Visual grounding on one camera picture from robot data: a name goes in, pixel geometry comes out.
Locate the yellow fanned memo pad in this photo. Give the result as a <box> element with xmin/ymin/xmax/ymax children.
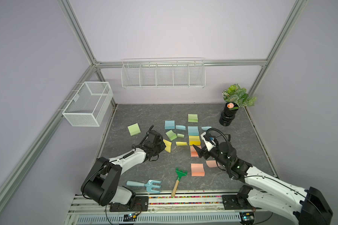
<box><xmin>163</xmin><ymin>140</ymin><xmax>172</xmax><ymax>153</ymax></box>

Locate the light green memo pad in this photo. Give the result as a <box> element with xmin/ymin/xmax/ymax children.
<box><xmin>127</xmin><ymin>123</ymin><xmax>141</xmax><ymax>136</ymax></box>

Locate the light blue memo pad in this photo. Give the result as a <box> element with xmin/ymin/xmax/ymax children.
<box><xmin>164</xmin><ymin>121</ymin><xmax>176</xmax><ymax>129</ymax></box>

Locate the pink memo pad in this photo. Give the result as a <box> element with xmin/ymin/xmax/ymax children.
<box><xmin>191</xmin><ymin>164</ymin><xmax>205</xmax><ymax>177</ymax></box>
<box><xmin>190</xmin><ymin>146</ymin><xmax>199</xmax><ymax>157</ymax></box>

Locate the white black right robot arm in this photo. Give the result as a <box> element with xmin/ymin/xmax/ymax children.
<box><xmin>194</xmin><ymin>142</ymin><xmax>333</xmax><ymax>225</ymax></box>

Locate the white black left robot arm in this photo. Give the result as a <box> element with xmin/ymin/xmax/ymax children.
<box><xmin>80</xmin><ymin>129</ymin><xmax>166</xmax><ymax>209</ymax></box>

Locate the black glossy vase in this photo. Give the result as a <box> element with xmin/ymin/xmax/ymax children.
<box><xmin>219</xmin><ymin>102</ymin><xmax>239</xmax><ymax>126</ymax></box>

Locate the light blue garden fork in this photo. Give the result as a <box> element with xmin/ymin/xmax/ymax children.
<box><xmin>126</xmin><ymin>180</ymin><xmax>161</xmax><ymax>194</ymax></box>

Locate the green artificial plant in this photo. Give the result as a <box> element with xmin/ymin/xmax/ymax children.
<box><xmin>222</xmin><ymin>84</ymin><xmax>257</xmax><ymax>111</ymax></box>

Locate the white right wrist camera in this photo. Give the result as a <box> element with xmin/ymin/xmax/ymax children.
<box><xmin>201</xmin><ymin>132</ymin><xmax>217</xmax><ymax>151</ymax></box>

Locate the green garden rake wooden handle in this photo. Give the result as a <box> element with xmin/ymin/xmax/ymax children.
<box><xmin>171</xmin><ymin>168</ymin><xmax>187</xmax><ymax>197</ymax></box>

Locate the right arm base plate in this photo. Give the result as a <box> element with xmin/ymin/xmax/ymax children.
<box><xmin>222</xmin><ymin>195</ymin><xmax>253</xmax><ymax>211</ymax></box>

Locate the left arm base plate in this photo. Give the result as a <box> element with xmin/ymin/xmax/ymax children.
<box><xmin>109</xmin><ymin>196</ymin><xmax>149</xmax><ymax>212</ymax></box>

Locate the white wire side basket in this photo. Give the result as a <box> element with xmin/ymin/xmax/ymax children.
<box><xmin>59</xmin><ymin>81</ymin><xmax>114</xmax><ymax>127</ymax></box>

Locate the white wire shelf basket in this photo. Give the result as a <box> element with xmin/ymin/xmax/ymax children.
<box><xmin>121</xmin><ymin>58</ymin><xmax>206</xmax><ymax>89</ymax></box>

